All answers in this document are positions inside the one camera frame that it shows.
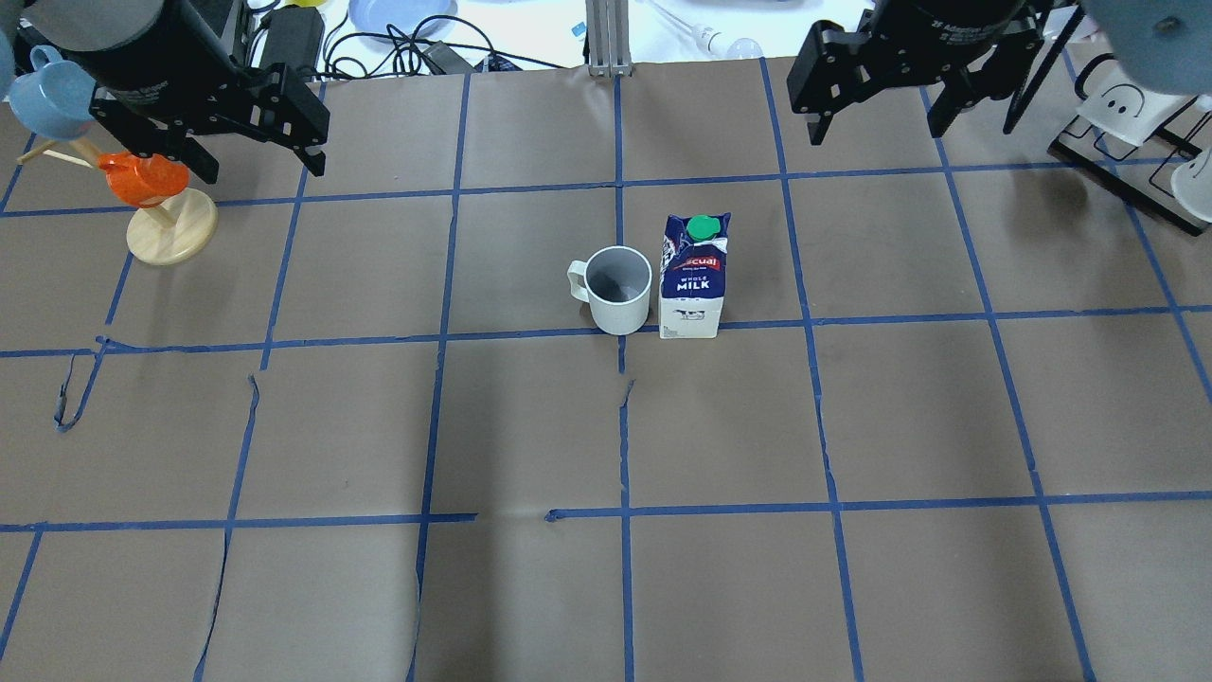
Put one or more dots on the white mug on rack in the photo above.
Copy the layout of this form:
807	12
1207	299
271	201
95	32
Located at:
1190	185
1119	106

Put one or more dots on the black power adapter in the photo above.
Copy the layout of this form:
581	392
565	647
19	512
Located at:
291	35

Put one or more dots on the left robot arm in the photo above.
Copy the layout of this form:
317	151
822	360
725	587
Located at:
163	77

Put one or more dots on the orange mug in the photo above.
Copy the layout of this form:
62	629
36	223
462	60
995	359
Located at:
143	182

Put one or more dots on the aluminium frame post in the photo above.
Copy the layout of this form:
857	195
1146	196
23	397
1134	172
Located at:
607	50

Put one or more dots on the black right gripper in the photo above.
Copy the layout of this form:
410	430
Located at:
942	28

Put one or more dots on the blue white milk carton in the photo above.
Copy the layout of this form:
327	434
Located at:
693	275

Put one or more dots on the white ceramic mug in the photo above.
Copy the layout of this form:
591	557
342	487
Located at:
616	284

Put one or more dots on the blue plate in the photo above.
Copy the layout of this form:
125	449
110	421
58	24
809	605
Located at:
372	18

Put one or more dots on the wooden mug tree stand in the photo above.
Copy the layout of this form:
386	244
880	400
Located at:
164	235

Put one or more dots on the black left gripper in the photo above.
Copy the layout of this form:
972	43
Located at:
151	68

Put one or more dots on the white light bulb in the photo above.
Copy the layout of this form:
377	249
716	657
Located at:
724	44

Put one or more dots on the black wire mug rack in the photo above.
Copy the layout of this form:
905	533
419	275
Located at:
1140	176

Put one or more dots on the light blue mug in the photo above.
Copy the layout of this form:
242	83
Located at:
54	99

